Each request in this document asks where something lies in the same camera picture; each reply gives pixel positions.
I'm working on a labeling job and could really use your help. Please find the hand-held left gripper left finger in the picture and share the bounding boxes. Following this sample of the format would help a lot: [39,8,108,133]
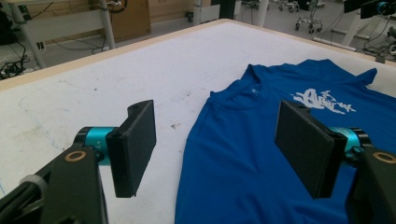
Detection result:
[74,99,157,199]

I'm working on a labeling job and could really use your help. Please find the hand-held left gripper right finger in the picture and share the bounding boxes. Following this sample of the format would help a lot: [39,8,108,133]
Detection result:
[274,99,373,200]

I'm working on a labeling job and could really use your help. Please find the blue t-shirt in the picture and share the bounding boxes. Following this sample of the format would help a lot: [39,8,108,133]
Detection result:
[174,59,396,224]

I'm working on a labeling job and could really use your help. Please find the white stand foot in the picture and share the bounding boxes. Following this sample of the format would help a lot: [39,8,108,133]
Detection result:
[312,8,365,52]

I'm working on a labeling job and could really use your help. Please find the wheeled chair base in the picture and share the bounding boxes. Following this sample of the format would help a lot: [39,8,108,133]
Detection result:
[294,14,324,35]

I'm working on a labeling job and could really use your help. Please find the white felt mat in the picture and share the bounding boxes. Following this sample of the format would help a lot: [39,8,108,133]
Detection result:
[0,21,396,224]

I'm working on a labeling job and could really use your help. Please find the wooden table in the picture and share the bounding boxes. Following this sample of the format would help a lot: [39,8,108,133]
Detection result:
[0,18,396,224]

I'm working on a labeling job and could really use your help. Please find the brown cardboard box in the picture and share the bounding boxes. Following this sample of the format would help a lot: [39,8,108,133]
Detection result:
[110,0,152,41]

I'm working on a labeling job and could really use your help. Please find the white desk frame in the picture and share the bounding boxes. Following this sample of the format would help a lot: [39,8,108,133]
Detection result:
[0,0,117,69]

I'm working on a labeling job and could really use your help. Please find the black floor cables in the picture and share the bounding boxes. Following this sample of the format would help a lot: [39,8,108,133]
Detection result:
[0,41,31,80]

